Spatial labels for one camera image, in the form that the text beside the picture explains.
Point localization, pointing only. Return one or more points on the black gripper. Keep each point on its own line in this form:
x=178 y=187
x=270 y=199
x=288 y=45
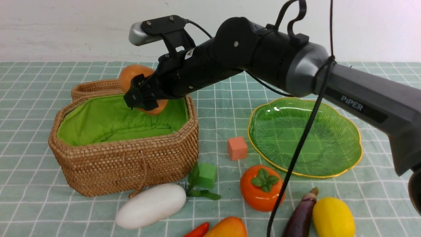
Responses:
x=189 y=71

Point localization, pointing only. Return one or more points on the brown potato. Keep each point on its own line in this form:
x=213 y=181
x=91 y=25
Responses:
x=130 y=72

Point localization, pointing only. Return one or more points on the white radish with leaves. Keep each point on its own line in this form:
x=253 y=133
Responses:
x=160 y=202

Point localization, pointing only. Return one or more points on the orange persimmon with green calyx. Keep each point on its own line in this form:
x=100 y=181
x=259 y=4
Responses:
x=260 y=187

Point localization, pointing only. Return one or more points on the red chili pepper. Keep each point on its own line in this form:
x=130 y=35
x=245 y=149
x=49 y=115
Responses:
x=199 y=231

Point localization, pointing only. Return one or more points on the orange yellow mango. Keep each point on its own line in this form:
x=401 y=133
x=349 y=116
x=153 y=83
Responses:
x=229 y=227

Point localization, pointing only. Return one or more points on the purple eggplant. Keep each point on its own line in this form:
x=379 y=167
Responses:
x=300 y=220

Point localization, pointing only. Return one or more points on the yellow lemon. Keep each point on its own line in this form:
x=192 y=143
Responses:
x=333 y=218

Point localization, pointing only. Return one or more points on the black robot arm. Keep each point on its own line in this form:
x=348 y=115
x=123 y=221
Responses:
x=285 y=61

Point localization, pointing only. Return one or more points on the woven wicker basket lid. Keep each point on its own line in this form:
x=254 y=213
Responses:
x=96 y=88

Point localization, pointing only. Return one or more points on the woven wicker basket green lining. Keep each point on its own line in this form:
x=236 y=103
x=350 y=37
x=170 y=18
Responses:
x=111 y=167

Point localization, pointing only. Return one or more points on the green foam cube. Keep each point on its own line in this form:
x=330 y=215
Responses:
x=207 y=175

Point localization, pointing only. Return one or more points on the orange foam cube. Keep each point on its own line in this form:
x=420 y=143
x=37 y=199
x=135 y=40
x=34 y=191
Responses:
x=237 y=148

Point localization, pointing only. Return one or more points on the green leaf glass plate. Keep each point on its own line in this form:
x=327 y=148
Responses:
x=332 y=147

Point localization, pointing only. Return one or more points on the green checkered tablecloth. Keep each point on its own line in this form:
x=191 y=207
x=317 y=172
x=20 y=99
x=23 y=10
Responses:
x=36 y=200

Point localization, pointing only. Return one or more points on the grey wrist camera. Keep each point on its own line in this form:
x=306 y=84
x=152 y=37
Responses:
x=170 y=29

